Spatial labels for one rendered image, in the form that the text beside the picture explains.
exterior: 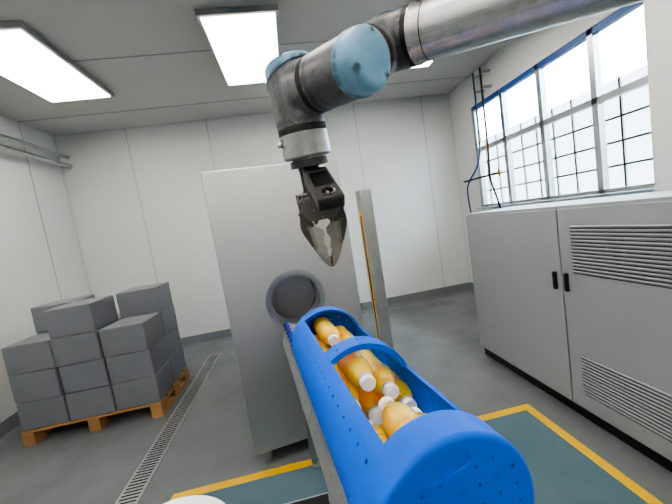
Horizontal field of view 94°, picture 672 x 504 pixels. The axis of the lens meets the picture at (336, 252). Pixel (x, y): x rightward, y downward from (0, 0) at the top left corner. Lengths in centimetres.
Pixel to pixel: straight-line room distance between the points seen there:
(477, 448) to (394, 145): 523
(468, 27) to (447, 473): 65
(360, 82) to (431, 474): 57
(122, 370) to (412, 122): 515
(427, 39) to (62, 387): 391
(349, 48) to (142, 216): 522
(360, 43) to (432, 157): 532
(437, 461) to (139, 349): 323
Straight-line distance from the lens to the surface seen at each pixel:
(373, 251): 152
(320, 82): 54
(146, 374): 365
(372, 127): 557
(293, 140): 59
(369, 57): 53
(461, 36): 59
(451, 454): 57
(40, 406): 415
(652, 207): 215
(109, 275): 584
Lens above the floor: 157
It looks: 5 degrees down
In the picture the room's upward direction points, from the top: 9 degrees counter-clockwise
